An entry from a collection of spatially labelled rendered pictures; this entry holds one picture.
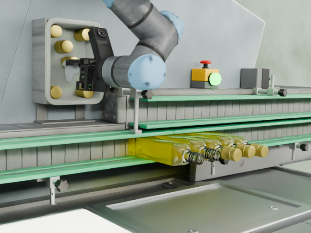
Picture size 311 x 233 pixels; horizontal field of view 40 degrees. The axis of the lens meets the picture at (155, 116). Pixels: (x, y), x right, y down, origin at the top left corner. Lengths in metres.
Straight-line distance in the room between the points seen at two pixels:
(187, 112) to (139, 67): 0.50
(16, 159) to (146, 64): 0.40
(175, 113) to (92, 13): 0.39
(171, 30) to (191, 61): 0.59
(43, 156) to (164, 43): 0.41
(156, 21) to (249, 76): 0.84
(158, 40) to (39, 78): 0.37
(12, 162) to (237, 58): 1.01
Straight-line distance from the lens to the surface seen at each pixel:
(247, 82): 1.73
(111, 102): 1.22
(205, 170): 1.47
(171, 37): 0.97
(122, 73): 0.94
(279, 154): 1.80
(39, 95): 1.18
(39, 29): 1.18
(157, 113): 1.29
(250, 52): 1.81
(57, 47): 1.21
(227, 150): 1.13
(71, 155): 1.14
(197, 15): 1.59
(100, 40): 1.08
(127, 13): 0.93
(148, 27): 0.95
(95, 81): 1.07
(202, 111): 1.42
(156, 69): 0.92
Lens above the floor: 1.86
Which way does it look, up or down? 50 degrees down
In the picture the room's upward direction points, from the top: 98 degrees clockwise
